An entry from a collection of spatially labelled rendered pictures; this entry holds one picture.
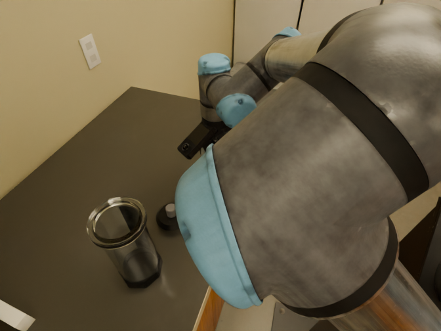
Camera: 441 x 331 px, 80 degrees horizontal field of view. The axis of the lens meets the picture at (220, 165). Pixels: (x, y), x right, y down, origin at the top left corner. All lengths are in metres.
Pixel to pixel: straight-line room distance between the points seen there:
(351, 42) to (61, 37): 1.04
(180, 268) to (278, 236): 0.57
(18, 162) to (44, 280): 0.44
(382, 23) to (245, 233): 0.14
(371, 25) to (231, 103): 0.36
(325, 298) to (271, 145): 0.11
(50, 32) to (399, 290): 1.10
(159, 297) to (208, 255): 0.53
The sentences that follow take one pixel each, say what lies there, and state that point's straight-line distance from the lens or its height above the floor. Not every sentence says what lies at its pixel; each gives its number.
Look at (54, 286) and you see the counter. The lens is 0.80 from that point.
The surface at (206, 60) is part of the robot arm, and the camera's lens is 0.62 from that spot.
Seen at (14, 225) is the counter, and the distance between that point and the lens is 0.96.
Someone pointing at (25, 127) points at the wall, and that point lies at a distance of 1.08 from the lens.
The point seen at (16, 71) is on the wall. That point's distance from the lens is 1.04.
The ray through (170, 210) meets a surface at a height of 1.01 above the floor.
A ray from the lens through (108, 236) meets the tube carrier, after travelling 0.62.
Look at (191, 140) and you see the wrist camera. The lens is 0.71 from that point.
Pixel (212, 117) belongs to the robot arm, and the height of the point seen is 1.20.
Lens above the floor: 1.59
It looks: 46 degrees down
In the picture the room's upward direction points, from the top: straight up
